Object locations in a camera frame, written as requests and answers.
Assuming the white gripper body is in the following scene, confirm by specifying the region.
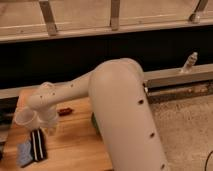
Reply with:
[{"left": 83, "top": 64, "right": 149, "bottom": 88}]
[{"left": 38, "top": 107, "right": 59, "bottom": 128}]

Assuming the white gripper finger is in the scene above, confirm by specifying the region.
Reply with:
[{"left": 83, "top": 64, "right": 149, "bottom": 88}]
[{"left": 46, "top": 127, "right": 56, "bottom": 136}]

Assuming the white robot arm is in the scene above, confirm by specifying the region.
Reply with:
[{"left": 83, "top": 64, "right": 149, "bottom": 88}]
[{"left": 27, "top": 58, "right": 170, "bottom": 171}]

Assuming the translucent plastic cup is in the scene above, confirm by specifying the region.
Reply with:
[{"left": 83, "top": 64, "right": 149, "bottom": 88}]
[{"left": 15, "top": 108, "right": 38, "bottom": 130}]

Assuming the wooden table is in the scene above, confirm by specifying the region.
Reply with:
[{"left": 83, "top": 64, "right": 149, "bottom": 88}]
[{"left": 0, "top": 98, "right": 112, "bottom": 171}]

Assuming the metal railing frame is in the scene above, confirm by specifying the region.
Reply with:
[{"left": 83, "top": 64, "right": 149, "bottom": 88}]
[{"left": 0, "top": 0, "right": 213, "bottom": 43}]

